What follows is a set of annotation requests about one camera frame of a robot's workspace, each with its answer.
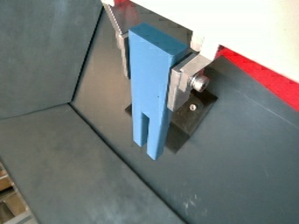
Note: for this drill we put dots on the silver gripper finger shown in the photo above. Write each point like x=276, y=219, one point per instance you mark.
x=116, y=15

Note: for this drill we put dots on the blue slotted double-square block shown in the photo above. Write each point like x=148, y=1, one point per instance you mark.
x=154, y=53

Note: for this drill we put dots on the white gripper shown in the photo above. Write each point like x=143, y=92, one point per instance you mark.
x=256, y=28

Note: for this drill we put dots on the red shape-sorting board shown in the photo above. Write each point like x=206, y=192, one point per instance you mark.
x=282, y=86

